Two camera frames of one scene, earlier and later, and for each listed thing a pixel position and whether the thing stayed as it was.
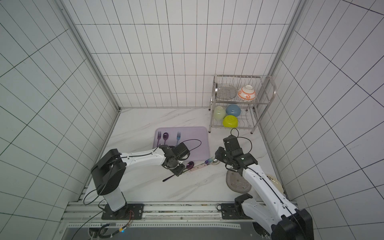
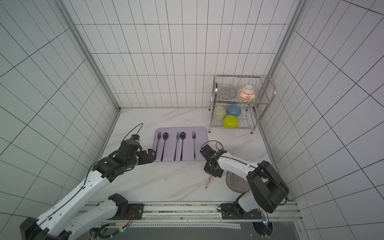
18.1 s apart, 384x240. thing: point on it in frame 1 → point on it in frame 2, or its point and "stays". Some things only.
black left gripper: [178, 172] → [143, 155]
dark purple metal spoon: [165, 136] stays
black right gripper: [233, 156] → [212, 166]
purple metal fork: [159, 136] stays
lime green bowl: [230, 121] stays
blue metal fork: [178, 137] stays
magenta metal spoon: [189, 165] → [183, 137]
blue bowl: [233, 109] stays
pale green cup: [219, 113] stays
